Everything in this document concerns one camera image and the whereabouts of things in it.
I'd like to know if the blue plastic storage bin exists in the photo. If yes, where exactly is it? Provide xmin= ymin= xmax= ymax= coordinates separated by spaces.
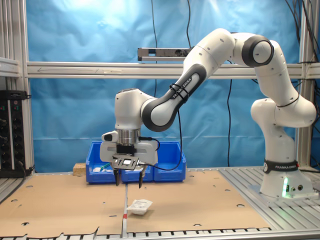
xmin=152 ymin=141 xmax=187 ymax=183
xmin=85 ymin=141 xmax=123 ymax=185
xmin=121 ymin=163 xmax=155 ymax=183

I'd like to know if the white printed gauze swab packet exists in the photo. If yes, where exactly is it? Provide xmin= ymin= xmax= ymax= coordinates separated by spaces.
xmin=126 ymin=199 xmax=154 ymax=216

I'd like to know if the bundle of black cables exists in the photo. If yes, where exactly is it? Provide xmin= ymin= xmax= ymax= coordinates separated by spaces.
xmin=284 ymin=0 xmax=320 ymax=65

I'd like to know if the long horizontal aluminium beam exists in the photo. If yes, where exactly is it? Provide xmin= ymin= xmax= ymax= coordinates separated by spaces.
xmin=26 ymin=61 xmax=305 ymax=80

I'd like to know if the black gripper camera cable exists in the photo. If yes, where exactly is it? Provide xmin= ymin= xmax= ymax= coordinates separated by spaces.
xmin=138 ymin=84 xmax=187 ymax=172

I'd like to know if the chipboard block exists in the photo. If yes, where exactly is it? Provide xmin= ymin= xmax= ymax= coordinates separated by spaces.
xmin=73 ymin=162 xmax=88 ymax=176

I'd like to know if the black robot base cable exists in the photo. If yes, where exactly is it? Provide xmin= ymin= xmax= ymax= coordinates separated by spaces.
xmin=298 ymin=167 xmax=320 ymax=174

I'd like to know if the thin black hanging cable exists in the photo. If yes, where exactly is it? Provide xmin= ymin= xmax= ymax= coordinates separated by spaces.
xmin=186 ymin=0 xmax=192 ymax=49
xmin=226 ymin=79 xmax=233 ymax=168
xmin=150 ymin=0 xmax=159 ymax=99

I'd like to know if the black gripper camera with bracket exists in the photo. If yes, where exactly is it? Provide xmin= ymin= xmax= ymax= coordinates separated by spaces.
xmin=111 ymin=144 xmax=141 ymax=172

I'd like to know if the short horizontal aluminium beam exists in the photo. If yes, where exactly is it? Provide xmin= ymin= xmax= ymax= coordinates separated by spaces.
xmin=0 ymin=56 xmax=21 ymax=77

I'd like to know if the silver power strip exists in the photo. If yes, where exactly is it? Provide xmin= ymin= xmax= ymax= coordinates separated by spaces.
xmin=137 ymin=47 xmax=196 ymax=62

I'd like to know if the aluminium frame post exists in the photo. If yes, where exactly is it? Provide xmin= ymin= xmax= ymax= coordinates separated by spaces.
xmin=296 ymin=0 xmax=320 ymax=168
xmin=0 ymin=0 xmax=36 ymax=175

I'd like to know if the black socket rack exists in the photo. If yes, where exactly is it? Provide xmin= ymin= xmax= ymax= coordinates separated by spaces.
xmin=0 ymin=89 xmax=33 ymax=179

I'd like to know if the brown cardboard sheet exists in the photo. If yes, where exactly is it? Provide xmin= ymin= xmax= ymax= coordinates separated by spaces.
xmin=126 ymin=169 xmax=272 ymax=234
xmin=0 ymin=173 xmax=127 ymax=238

